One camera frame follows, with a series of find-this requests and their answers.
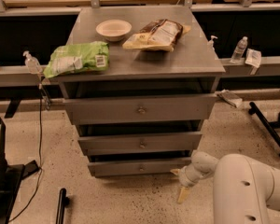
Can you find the clear sanitizer pump bottle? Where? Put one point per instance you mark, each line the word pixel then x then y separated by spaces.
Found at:
pixel 32 63

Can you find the grey drawer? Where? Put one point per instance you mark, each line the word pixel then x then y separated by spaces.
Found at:
pixel 139 143
pixel 138 167
pixel 139 108

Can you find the clear water bottle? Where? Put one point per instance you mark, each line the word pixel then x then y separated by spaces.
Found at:
pixel 239 50

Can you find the folded cloth on ledge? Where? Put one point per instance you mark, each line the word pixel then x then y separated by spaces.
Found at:
pixel 230 97

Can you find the grey bottom drawer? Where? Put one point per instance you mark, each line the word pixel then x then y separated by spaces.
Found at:
pixel 138 167

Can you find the small white pump bottle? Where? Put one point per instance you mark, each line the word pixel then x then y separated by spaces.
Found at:
pixel 211 42

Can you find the white paper bowl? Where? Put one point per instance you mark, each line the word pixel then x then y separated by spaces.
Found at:
pixel 113 30

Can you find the grey top drawer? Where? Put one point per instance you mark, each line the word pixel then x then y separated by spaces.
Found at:
pixel 139 108

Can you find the black monitor stand left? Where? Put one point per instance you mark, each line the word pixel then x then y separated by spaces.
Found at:
pixel 11 177

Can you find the grey drawer cabinet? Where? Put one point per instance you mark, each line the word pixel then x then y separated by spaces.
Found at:
pixel 192 68

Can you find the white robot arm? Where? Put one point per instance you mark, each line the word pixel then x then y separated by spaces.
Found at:
pixel 244 189

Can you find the black tube on floor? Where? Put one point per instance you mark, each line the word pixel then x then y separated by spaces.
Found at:
pixel 62 203

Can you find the grey middle drawer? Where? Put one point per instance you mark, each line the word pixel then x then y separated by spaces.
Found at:
pixel 139 143

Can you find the brown yellow snack bag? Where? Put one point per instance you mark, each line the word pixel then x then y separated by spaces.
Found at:
pixel 157 35

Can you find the green chip bag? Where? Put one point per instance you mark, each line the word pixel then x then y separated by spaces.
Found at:
pixel 77 58

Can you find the black stand base right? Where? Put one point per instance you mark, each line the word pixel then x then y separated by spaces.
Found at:
pixel 271 126

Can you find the white wipes packet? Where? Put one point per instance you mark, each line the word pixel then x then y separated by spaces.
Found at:
pixel 253 57

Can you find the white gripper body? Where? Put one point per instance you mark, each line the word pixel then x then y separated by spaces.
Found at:
pixel 185 178

